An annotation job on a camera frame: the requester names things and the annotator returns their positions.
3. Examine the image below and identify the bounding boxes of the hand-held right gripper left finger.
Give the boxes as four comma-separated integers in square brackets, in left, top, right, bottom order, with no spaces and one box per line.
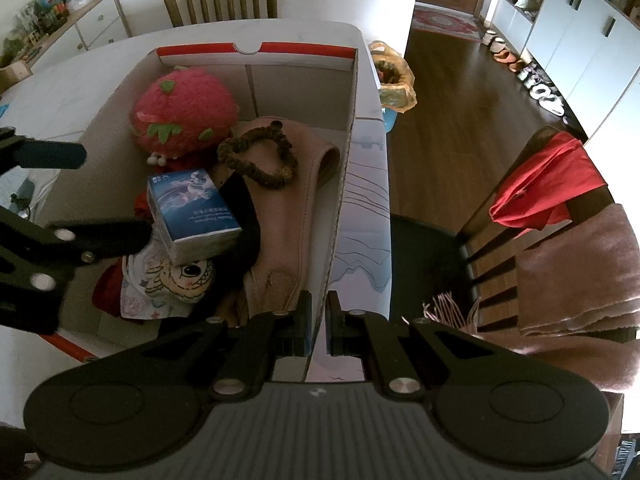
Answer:
[100,290,316,402]

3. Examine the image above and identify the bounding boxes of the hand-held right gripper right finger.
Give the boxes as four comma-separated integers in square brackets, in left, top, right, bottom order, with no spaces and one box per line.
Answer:
[324,291,502,404]

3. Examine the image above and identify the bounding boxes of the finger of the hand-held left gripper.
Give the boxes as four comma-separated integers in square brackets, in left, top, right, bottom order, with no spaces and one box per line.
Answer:
[0,127,87,171]
[0,206,154,268]

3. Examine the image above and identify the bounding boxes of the red cloth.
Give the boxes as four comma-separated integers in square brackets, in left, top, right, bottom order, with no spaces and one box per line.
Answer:
[91,156,221,318]

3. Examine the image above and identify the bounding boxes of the blue tissue packet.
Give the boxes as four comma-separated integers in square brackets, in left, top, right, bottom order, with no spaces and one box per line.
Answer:
[146,168,244,265]

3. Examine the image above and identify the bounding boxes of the pink knit hat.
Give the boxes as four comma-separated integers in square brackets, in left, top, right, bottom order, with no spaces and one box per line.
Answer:
[220,116,342,328]

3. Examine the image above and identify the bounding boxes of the black cloth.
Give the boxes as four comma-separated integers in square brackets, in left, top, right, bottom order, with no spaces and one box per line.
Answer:
[207,175,263,311]

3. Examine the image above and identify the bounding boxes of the strawberry plush toy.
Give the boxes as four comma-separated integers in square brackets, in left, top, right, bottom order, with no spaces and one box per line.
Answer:
[129,66,238,167]

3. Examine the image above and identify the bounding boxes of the brown bead bracelet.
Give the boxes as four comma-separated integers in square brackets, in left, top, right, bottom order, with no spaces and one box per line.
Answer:
[217,121,299,191]

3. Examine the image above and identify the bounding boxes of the red white cardboard box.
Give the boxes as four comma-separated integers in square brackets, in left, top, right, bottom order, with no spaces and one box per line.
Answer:
[35,42,360,382]

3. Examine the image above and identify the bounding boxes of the dark wooden chair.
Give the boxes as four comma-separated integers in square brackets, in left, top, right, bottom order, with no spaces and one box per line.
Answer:
[390,126,621,351]

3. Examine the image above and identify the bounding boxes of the printed table mat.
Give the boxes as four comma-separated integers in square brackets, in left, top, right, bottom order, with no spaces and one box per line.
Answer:
[325,115,393,321]

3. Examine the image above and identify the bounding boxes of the white wooden sideboard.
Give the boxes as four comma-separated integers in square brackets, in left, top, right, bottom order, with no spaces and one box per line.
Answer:
[0,0,132,91]

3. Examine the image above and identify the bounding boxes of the pink fringed scarf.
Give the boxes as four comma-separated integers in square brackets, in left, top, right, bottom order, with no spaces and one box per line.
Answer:
[422,204,640,396]

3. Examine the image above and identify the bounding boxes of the trash bin with yellow bag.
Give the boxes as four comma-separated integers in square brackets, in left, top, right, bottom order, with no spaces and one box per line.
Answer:
[367,41,417,133]

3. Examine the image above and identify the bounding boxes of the red garment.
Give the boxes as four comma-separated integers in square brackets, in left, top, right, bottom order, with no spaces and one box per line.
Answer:
[489,132,608,233]

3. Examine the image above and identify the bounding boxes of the row of shoes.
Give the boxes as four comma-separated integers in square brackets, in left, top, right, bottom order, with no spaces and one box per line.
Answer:
[482,30,568,121]

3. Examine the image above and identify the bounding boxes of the red patterned rug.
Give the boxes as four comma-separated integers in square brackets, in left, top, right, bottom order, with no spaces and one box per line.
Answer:
[411,5,483,43]

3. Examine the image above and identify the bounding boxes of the tall white cabinet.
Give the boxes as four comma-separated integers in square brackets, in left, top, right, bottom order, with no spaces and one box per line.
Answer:
[492,0,640,141]

